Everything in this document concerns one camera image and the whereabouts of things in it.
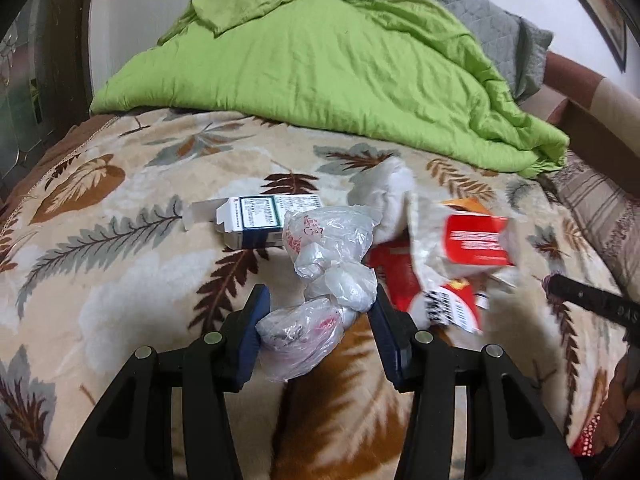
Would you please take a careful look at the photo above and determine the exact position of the green quilt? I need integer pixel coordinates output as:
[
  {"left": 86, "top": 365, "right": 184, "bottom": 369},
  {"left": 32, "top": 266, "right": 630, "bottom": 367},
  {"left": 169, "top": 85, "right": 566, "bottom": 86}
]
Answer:
[{"left": 90, "top": 0, "right": 570, "bottom": 178}]

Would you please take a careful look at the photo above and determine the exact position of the red white plastic bag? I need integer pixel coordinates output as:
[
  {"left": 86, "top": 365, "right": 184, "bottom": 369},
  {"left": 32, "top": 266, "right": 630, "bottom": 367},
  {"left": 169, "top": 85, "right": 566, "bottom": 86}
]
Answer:
[{"left": 368, "top": 194, "right": 518, "bottom": 334}]

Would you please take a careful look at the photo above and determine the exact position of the orange medicine box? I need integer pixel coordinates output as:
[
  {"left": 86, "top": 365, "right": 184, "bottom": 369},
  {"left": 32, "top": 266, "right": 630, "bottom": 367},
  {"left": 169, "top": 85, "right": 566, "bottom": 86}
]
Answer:
[{"left": 442, "top": 197, "right": 491, "bottom": 214}]

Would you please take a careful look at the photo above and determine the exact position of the knotted clear plastic bag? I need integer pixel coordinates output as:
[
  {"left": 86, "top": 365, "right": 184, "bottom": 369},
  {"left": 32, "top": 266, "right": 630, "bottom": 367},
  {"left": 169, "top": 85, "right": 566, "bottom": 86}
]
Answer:
[{"left": 256, "top": 205, "right": 381, "bottom": 382}]

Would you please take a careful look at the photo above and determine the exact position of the white sock green cuff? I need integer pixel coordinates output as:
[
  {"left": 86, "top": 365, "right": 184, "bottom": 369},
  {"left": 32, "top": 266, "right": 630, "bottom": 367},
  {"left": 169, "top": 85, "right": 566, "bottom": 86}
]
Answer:
[{"left": 347, "top": 156, "right": 416, "bottom": 245}]

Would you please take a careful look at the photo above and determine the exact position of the white blue medicine box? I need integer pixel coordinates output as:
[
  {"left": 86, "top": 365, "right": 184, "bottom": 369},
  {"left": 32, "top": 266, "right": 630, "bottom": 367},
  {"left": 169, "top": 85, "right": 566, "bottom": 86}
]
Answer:
[{"left": 182, "top": 194, "right": 323, "bottom": 249}]

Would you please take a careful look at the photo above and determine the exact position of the brown upholstered headboard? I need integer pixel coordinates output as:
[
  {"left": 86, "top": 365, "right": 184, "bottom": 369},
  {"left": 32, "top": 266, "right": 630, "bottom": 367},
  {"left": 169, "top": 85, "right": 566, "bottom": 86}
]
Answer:
[{"left": 520, "top": 51, "right": 640, "bottom": 197}]

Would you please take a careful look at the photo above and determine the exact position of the grey quilted pillow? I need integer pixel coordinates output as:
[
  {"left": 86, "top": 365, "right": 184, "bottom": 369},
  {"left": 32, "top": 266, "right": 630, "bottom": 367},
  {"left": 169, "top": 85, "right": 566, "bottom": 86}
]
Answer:
[{"left": 436, "top": 0, "right": 553, "bottom": 102}]

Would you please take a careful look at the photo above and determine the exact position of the glass panel wooden door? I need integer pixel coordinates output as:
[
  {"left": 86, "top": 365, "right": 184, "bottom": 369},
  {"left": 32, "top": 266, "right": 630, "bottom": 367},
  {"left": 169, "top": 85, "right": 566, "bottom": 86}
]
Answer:
[{"left": 1, "top": 0, "right": 92, "bottom": 200}]

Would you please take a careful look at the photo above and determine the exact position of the striped floral pillow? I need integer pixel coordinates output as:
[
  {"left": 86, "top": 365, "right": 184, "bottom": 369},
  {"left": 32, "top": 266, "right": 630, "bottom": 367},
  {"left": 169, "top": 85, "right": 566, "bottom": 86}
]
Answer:
[{"left": 540, "top": 151, "right": 639, "bottom": 301}]

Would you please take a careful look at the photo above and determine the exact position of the leaf pattern blanket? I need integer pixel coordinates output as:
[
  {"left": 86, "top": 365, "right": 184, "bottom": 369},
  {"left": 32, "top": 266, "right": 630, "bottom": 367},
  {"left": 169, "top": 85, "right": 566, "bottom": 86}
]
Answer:
[{"left": 1, "top": 110, "right": 626, "bottom": 479}]

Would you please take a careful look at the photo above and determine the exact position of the red plastic mesh basket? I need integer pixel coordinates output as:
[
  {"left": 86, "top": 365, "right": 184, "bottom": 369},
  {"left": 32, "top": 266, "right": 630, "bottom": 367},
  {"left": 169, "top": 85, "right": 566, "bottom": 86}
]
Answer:
[{"left": 570, "top": 410, "right": 602, "bottom": 458}]

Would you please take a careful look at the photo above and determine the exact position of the person's right hand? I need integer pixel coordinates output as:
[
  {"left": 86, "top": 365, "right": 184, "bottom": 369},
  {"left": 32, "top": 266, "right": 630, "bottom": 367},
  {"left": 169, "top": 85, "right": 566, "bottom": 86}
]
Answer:
[{"left": 592, "top": 356, "right": 639, "bottom": 454}]

